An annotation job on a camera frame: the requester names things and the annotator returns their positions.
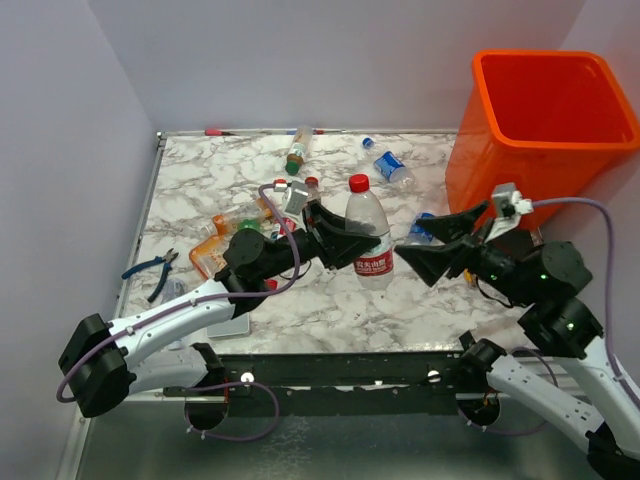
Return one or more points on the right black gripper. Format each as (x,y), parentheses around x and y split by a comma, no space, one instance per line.
(428,260)

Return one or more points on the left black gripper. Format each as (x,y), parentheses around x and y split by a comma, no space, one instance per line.
(335,239)

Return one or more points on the red cap clear bottle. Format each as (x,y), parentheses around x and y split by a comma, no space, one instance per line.
(312,185)

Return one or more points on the red label clear bottle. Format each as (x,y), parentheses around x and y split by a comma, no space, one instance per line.
(278,231)

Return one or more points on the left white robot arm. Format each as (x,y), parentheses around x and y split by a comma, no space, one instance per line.
(106,361)

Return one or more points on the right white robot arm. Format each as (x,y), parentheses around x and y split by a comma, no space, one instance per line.
(546,282)

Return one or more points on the orange plastic bin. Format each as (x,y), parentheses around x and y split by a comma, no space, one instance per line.
(548,121)

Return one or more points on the far blue label bottle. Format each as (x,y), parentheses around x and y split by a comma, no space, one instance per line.
(387,164)

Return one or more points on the green cap tea bottle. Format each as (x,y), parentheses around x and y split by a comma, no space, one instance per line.
(298,150)

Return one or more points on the green plastic bottle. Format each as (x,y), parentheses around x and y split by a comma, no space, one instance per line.
(252,224)

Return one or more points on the blue red pen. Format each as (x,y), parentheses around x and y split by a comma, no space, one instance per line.
(319,131)

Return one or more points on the orange label crushed bottle left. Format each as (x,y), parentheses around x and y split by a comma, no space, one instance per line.
(227,223)

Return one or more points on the large orange label bottle left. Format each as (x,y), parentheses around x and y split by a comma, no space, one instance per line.
(207,257)

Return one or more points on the red marker pen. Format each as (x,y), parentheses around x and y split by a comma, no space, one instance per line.
(217,133)

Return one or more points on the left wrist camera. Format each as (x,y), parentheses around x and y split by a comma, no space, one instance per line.
(295,195)

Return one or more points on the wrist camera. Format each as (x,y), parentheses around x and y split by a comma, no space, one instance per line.
(295,195)
(510,206)

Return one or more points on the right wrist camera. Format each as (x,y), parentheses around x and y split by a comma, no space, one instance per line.
(510,206)

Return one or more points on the black base frame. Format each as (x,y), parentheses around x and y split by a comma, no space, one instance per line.
(336,384)

